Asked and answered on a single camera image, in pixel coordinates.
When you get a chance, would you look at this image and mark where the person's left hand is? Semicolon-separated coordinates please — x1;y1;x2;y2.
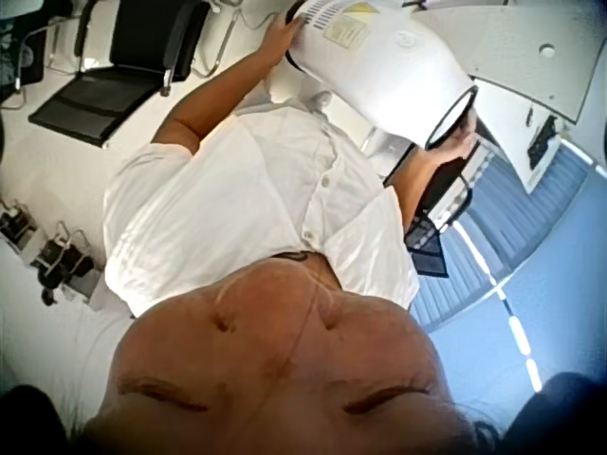
258;15;305;64

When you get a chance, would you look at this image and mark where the person's right hand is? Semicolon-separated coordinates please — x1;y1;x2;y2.
426;116;478;163

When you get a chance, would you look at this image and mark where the white cylindrical appliance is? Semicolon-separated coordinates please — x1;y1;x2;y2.
284;0;478;152

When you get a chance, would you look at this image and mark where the black office chair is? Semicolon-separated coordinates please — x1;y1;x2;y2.
0;0;50;103
381;118;495;279
27;0;238;151

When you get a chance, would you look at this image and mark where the white desk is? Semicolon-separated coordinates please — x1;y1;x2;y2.
411;0;607;196

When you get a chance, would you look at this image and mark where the black device with metal handle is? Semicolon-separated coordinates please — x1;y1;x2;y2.
29;219;97;305
0;197;38;250

